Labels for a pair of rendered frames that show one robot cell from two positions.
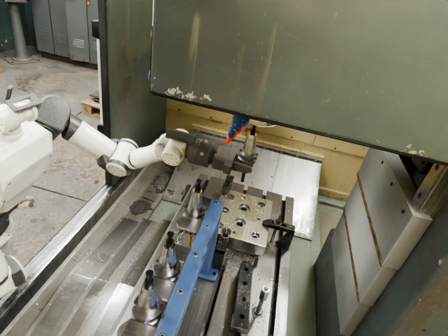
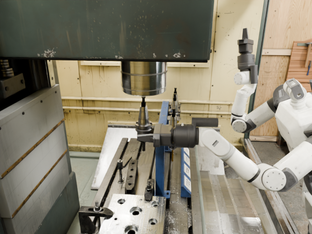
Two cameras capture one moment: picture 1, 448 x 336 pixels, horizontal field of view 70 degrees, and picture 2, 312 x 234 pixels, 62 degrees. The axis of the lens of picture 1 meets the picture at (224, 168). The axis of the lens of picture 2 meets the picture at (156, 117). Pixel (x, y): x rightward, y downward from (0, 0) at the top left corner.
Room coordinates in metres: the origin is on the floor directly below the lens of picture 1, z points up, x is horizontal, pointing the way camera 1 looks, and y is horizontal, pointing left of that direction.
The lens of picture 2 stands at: (1.79, -0.05, 1.72)
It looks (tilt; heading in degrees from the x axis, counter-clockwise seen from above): 22 degrees down; 178
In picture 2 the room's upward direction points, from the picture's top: straight up
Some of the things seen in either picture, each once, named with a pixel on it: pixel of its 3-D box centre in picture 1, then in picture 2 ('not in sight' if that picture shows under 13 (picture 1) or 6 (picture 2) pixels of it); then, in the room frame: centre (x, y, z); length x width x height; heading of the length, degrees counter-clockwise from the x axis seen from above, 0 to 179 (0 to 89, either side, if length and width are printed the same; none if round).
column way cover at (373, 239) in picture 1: (363, 231); (37, 160); (0.85, -0.51, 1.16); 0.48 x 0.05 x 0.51; 173
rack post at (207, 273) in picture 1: (209, 243); (159, 169); (0.77, 0.00, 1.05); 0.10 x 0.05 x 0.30; 83
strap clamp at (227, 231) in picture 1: (223, 244); (149, 193); (0.85, -0.05, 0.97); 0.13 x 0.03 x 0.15; 173
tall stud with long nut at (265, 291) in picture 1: (261, 300); (120, 170); (0.65, -0.20, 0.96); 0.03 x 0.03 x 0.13
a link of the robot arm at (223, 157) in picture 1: (217, 156); (170, 134); (0.92, 0.03, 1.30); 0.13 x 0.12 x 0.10; 173
